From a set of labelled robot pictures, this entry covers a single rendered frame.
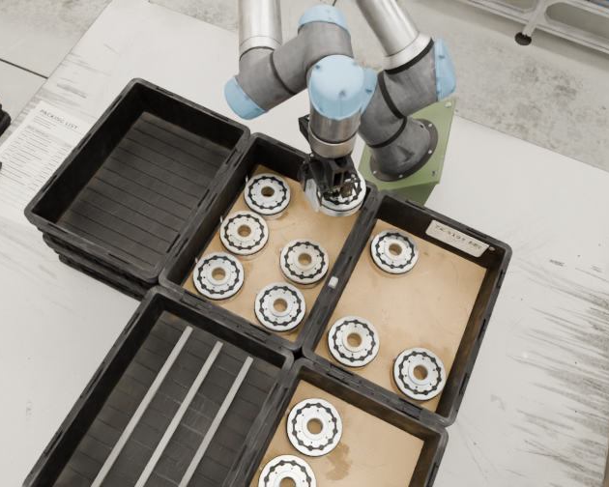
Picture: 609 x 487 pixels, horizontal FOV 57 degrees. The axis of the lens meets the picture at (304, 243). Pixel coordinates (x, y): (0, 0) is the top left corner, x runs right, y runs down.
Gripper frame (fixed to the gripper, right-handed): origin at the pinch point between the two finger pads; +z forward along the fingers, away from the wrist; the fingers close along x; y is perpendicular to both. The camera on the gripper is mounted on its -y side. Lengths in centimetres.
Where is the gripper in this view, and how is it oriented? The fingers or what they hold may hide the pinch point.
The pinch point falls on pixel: (323, 190)
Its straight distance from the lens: 109.0
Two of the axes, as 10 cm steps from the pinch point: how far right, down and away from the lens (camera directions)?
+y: 3.3, 8.6, -3.8
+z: -0.1, 4.1, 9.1
